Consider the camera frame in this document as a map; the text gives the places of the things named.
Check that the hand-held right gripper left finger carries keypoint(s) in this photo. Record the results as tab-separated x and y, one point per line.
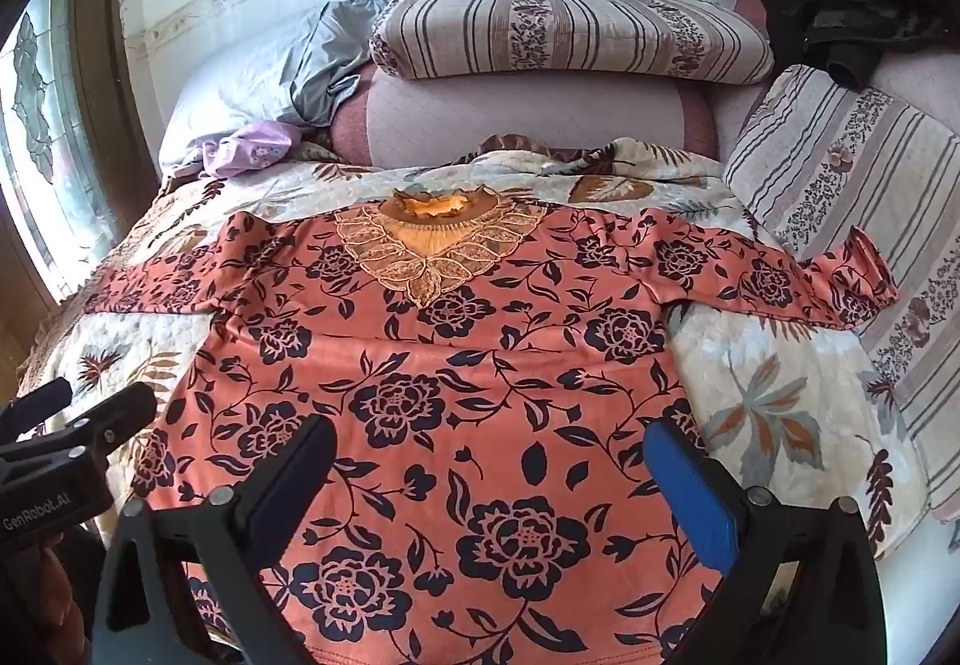
285	485

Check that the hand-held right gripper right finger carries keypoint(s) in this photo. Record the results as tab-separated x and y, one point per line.
690	492

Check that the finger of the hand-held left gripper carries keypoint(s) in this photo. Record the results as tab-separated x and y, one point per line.
45	406
112	418

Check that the orange floral shirt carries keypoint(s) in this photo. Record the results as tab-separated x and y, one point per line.
450	350

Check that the black clothes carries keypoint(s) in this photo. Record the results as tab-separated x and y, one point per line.
840	13

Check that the leaf print blanket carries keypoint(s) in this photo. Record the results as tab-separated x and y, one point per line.
765	365

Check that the patterned glass window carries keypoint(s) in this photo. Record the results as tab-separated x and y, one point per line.
37	133

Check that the purple printed cloth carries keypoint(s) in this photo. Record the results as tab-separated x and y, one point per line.
247	149

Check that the striped floral pillow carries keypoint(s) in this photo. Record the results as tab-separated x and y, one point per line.
847	185

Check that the grey pillow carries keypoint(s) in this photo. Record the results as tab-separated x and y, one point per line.
247	80

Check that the striped bolster pillow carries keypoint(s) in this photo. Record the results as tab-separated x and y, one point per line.
570	35

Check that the wooden window frame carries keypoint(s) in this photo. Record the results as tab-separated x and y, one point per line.
112	73

